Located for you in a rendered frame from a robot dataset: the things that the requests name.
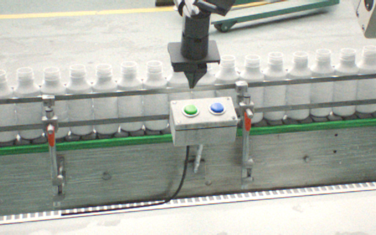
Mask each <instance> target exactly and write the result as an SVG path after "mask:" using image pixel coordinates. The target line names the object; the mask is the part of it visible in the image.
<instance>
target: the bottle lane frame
mask: <svg viewBox="0 0 376 235"><path fill-rule="evenodd" d="M371 116H372V115H371ZM327 120H328V121H327V122H314V121H313V120H312V123H303V124H301V123H300V122H298V121H297V122H298V123H297V124H287V125H286V124H284V123H283V122H282V125H278V126H270V125H269V124H268V123H267V126H263V127H255V126H254V125H252V127H251V128H250V131H249V140H252V148H251V152H249V156H251V159H252V161H254V165H253V167H252V177H253V178H254V181H253V182H252V184H251V185H248V189H242V188H241V175H242V164H241V161H242V135H243V128H240V127H239V126H237V132H236V136H235V141H234V142H219V143H211V144H203V151H202V154H201V160H200V162H201V161H205V162H206V163H205V179H204V180H190V181H185V179H184V182H183V186H182V188H181V190H180V192H179V193H178V194H177V196H176V197H175V198H174V199H173V200H179V199H186V198H199V197H207V196H220V195H234V194H241V193H255V192H262V191H275V190H289V189H297V188H310V187H311V188H317V187H331V186H338V185H352V184H360V183H373V182H376V118H375V117H373V116H372V118H369V119H359V118H358V117H357V119H353V120H344V119H343V118H342V120H341V121H330V120H329V119H327ZM55 144H56V152H57V156H58V155H65V167H63V169H62V171H63V172H66V183H64V186H63V192H64V194H66V198H64V200H63V201H61V202H60V206H54V205H53V191H52V176H51V169H50V155H49V147H48V142H47V143H46V144H36V145H33V143H30V145H20V146H16V144H13V146H11V147H0V216H11V215H19V214H33V213H43V212H47V211H61V210H74V209H82V208H95V207H103V206H117V205H130V204H133V203H144V202H151V201H165V200H167V199H169V198H171V197H172V196H173V195H174V194H175V192H176V191H177V190H178V187H179V186H180V182H181V179H182V176H183V171H184V167H185V160H186V145H181V146H175V145H174V142H173V137H172V134H163V133H162V132H160V134H159V135H149V136H148V135H147V134H146V133H145V134H144V135H143V136H134V137H132V136H131V135H130V134H129V135H128V137H118V138H115V136H113V137H112V138H110V139H99V138H98V137H96V139H93V140H85V141H84V140H83V139H82V138H81V139H80V141H77V142H66V140H64V141H63V142H61V143H55Z"/></svg>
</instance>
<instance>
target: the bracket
mask: <svg viewBox="0 0 376 235"><path fill-rule="evenodd" d="M235 90H236V92H237V93H240V95H237V103H238V105H239V108H234V110H235V113H236V115H237V119H243V135H242V161H241V164H242V175H241V188H242V189H248V185H251V184H252V182H253V181H254V178H253V177H252V167H253V165H254V161H252V159H251V156H249V152H251V148H252V140H249V131H250V127H251V119H252V118H253V117H254V108H255V105H254V103H253V102H251V101H250V97H251V95H249V94H245V95H243V93H248V84H247V83H246V81H240V82H236V88H235ZM43 102H44V107H46V106H48V108H47V109H46V110H45V115H46V116H44V117H43V118H42V124H43V130H44V131H46V134H47V133H48V147H49V155H50V169H51V176H52V191H53V205H54V206H60V202H61V201H63V200H64V198H66V194H64V192H63V186H64V183H66V172H63V171H62V169H63V167H65V155H58V156H57V152H56V144H55V133H56V132H57V130H58V117H57V116H55V113H54V109H53V108H51V106H55V96H54V94H46V95H43ZM57 163H58V166H57ZM58 167H60V168H59V171H58ZM249 169H250V171H249ZM59 185H61V186H60V190H59Z"/></svg>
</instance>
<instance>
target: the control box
mask: <svg viewBox="0 0 376 235"><path fill-rule="evenodd" d="M216 102H218V103H221V104H222V105H223V106H224V111H223V112H221V113H215V112H212V110H211V109H210V108H211V105H212V104H213V103H216ZM187 104H194V105H195V106H196V107H197V109H198V111H197V113H196V114H193V115H189V114H186V113H185V112H184V107H185V106H186V105H187ZM237 123H238V119H237V115H236V113H235V110H234V107H233V104H232V100H231V97H224V98H207V99H190V100H181V101H171V103H170V127H171V131H172V137H173V142H174V145H175V146H181V145H186V160H185V167H184V171H183V176H182V179H181V182H180V186H179V187H178V190H177V191H176V192H175V194H174V195H173V196H172V197H171V198H169V199H167V200H165V201H161V202H158V203H150V204H145V205H140V206H130V207H123V208H111V209H104V210H92V211H79V212H71V213H61V216H68V215H75V214H88V213H100V212H107V211H120V210H131V209H137V208H147V207H150V206H156V205H162V204H165V203H168V202H169V201H171V200H173V199H174V198H175V197H176V196H177V194H178V193H179V192H180V190H181V188H182V186H183V182H184V179H185V181H190V180H204V179H205V163H206V162H205V161H201V162H200V160H201V154H202V151H203V144H211V143H219V142H234V141H235V136H236V132H237ZM196 144H197V145H198V146H197V151H196V156H195V161H194V162H188V159H189V153H190V145H196Z"/></svg>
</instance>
